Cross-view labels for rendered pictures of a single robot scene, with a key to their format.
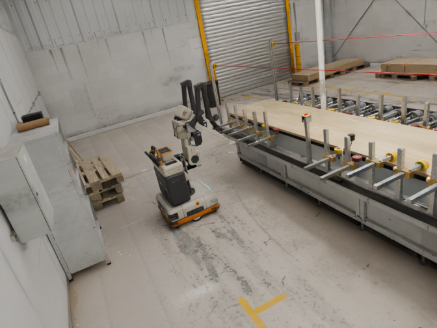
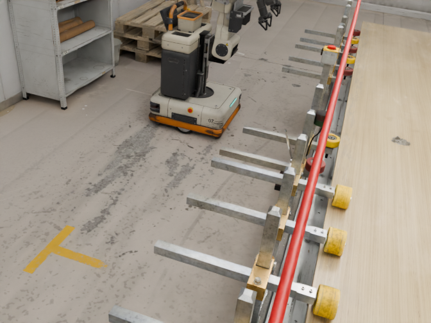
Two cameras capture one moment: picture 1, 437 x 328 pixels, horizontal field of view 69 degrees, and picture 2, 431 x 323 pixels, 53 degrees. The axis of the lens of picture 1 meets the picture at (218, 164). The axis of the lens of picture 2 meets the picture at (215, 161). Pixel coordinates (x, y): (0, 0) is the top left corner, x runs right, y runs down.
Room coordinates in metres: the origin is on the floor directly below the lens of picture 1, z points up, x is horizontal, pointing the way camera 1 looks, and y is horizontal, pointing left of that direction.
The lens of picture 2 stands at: (1.03, -1.79, 1.85)
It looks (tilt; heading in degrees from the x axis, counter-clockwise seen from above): 33 degrees down; 37
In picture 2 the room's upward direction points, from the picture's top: 6 degrees clockwise
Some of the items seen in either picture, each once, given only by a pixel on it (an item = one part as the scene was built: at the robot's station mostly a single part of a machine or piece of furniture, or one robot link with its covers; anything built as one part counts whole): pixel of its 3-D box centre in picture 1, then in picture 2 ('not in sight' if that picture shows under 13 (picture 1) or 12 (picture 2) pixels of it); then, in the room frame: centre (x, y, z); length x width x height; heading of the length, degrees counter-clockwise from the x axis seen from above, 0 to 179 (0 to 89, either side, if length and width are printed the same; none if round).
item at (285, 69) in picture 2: (263, 140); (313, 75); (3.61, -0.59, 0.82); 0.43 x 0.03 x 0.04; 112
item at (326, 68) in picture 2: (307, 142); (317, 103); (2.99, -0.94, 0.93); 0.05 x 0.05 x 0.45; 22
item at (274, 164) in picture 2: (340, 170); (267, 163); (2.43, -1.02, 0.84); 0.43 x 0.03 x 0.04; 112
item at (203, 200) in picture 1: (186, 201); (197, 103); (3.71, 0.51, 0.16); 0.67 x 0.64 x 0.25; 112
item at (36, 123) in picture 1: (33, 124); not in sight; (3.36, 1.81, 1.59); 0.30 x 0.08 x 0.08; 112
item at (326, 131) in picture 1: (327, 152); (309, 131); (2.75, -1.03, 0.89); 0.04 x 0.04 x 0.48; 22
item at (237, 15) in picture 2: (192, 135); (239, 14); (3.82, 0.24, 0.99); 0.28 x 0.16 x 0.22; 22
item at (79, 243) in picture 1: (63, 196); (65, 7); (3.26, 1.76, 0.78); 0.90 x 0.45 x 1.55; 22
